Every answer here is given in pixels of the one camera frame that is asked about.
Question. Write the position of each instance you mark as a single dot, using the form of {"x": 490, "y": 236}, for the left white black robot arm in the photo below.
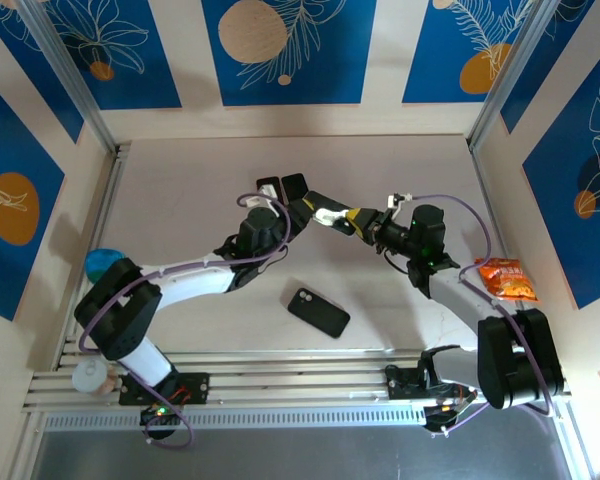
{"x": 190, "y": 282}

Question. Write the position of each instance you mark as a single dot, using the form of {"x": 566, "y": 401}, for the white lid tin can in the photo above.
{"x": 90, "y": 377}

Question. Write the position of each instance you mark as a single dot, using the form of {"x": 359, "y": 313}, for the blue poster beige circle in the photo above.
{"x": 290, "y": 50}

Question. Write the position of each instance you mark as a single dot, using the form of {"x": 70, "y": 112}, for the blue floral wall poster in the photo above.
{"x": 460, "y": 50}
{"x": 15, "y": 200}
{"x": 130, "y": 60}
{"x": 580, "y": 200}

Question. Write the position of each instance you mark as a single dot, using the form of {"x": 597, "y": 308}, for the pink phone case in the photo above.
{"x": 258, "y": 182}

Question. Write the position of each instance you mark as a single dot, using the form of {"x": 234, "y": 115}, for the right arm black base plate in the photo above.
{"x": 400, "y": 382}

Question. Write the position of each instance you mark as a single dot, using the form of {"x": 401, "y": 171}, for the aluminium frame post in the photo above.
{"x": 510, "y": 70}
{"x": 65, "y": 70}

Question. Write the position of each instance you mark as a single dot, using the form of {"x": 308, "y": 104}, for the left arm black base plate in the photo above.
{"x": 195, "y": 387}

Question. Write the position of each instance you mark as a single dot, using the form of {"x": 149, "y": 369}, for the black phone case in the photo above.
{"x": 320, "y": 312}

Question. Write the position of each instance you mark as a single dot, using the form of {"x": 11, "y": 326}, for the aluminium front frame rail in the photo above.
{"x": 300, "y": 375}

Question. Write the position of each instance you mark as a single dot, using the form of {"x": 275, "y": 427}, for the blue lid yogurt cup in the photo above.
{"x": 102, "y": 262}

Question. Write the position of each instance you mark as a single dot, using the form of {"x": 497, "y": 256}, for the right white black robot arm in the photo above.
{"x": 455, "y": 300}

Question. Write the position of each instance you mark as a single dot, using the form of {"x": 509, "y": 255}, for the aluminium side rail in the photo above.
{"x": 97, "y": 210}
{"x": 495, "y": 215}

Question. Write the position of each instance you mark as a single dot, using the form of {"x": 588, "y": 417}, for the orange snack bag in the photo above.
{"x": 510, "y": 280}

